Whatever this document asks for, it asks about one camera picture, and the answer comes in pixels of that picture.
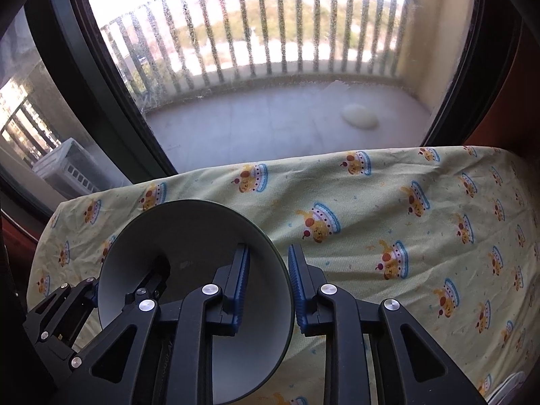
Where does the floral bowl with dark rim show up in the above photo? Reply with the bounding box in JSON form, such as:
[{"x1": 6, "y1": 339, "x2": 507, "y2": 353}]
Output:
[{"x1": 97, "y1": 200, "x2": 295, "y2": 403}]

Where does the white outdoor air conditioner unit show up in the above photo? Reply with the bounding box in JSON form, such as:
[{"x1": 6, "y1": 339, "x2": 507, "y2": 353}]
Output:
[{"x1": 33, "y1": 138, "x2": 106, "y2": 197}]

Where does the yellow printed tablecloth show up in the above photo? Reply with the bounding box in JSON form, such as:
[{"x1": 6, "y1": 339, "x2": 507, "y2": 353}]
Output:
[{"x1": 26, "y1": 145, "x2": 540, "y2": 405}]

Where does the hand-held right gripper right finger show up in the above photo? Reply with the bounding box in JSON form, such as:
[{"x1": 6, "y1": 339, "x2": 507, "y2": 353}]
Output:
[{"x1": 288, "y1": 245, "x2": 486, "y2": 405}]

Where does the beaded rim yellow flower plate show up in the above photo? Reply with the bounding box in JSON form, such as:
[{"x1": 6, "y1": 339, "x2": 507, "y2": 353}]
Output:
[{"x1": 489, "y1": 371, "x2": 540, "y2": 405}]

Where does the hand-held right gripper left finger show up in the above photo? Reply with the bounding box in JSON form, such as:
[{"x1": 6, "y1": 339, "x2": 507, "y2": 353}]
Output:
[{"x1": 63, "y1": 242, "x2": 251, "y2": 405}]

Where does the black window frame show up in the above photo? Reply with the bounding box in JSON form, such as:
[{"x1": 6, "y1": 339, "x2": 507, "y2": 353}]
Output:
[{"x1": 25, "y1": 0, "x2": 524, "y2": 173}]

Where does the balcony railing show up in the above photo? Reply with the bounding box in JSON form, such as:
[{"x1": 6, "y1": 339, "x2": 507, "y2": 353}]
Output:
[{"x1": 101, "y1": 0, "x2": 416, "y2": 98}]

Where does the white lump on balcony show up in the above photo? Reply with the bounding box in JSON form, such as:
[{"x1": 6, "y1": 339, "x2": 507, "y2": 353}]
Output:
[{"x1": 341, "y1": 103, "x2": 378, "y2": 129}]

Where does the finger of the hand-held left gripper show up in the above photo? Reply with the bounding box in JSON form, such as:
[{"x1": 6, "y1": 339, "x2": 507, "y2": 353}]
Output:
[
  {"x1": 123, "y1": 256, "x2": 172, "y2": 305},
  {"x1": 23, "y1": 277, "x2": 101, "y2": 349}
]

